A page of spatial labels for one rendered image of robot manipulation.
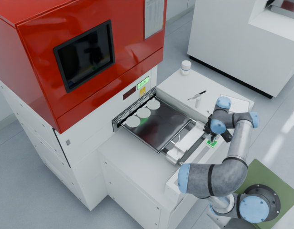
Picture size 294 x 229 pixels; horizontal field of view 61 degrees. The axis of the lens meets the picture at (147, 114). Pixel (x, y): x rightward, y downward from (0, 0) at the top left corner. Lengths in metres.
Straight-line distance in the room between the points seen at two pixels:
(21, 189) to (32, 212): 0.28
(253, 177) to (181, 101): 0.68
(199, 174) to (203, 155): 0.60
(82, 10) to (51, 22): 0.14
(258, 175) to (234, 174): 0.58
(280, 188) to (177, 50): 2.87
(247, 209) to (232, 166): 0.40
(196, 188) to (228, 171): 0.13
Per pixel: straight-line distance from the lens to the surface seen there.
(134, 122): 1.71
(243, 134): 1.12
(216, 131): 1.27
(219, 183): 0.93
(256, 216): 1.32
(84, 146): 1.60
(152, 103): 1.83
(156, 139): 1.63
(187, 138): 1.68
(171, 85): 1.89
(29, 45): 0.98
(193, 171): 0.96
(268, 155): 2.92
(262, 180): 1.52
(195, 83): 1.93
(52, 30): 1.01
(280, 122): 3.29
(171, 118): 1.75
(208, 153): 1.55
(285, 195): 1.51
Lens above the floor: 2.23
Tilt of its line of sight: 49 degrees down
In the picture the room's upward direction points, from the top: 1 degrees clockwise
